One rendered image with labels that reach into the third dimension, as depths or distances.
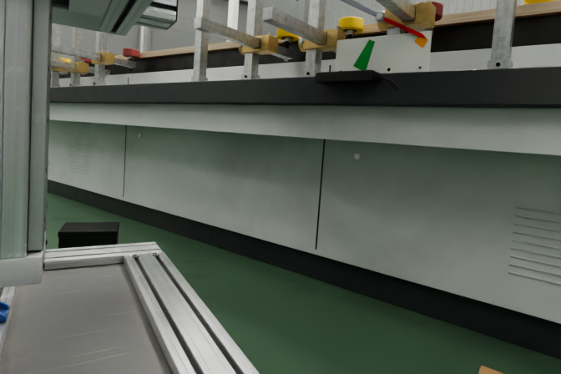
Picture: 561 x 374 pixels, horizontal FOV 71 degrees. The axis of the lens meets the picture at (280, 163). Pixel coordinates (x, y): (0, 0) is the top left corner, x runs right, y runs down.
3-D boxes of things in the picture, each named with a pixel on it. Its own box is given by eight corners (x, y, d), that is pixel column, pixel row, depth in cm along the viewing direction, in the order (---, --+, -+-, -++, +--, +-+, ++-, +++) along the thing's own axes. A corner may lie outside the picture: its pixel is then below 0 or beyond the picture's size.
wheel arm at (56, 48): (44, 51, 167) (44, 41, 167) (41, 51, 169) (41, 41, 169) (135, 68, 202) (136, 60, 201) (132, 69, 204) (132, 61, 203)
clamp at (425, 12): (428, 22, 95) (430, 1, 94) (376, 28, 103) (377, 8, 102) (435, 28, 99) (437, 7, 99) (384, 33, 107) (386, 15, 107)
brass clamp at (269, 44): (266, 49, 124) (267, 33, 124) (235, 53, 133) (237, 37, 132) (278, 53, 129) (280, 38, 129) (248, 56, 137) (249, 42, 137)
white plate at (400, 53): (427, 72, 95) (432, 30, 94) (333, 76, 110) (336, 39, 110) (428, 72, 95) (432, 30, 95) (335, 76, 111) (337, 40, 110)
